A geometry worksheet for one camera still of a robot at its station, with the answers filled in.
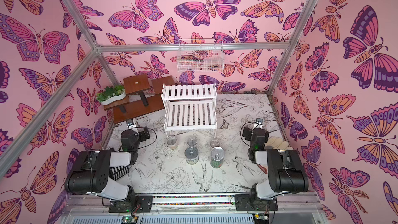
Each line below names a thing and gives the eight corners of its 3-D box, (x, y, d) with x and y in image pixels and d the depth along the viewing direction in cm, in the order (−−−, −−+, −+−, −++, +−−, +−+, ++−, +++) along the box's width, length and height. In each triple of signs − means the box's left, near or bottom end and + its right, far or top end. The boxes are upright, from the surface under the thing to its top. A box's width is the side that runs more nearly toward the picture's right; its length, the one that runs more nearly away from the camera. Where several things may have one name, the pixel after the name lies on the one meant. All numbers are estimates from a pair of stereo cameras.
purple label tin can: (185, 164, 88) (184, 159, 81) (186, 152, 93) (185, 146, 86) (198, 164, 88) (198, 159, 81) (198, 152, 92) (198, 146, 86)
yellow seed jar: (168, 149, 94) (166, 145, 89) (169, 141, 98) (167, 136, 93) (177, 149, 94) (176, 145, 89) (178, 141, 98) (177, 136, 93)
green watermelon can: (210, 168, 86) (210, 160, 77) (209, 155, 91) (210, 146, 82) (223, 168, 86) (225, 160, 77) (222, 155, 91) (223, 146, 82)
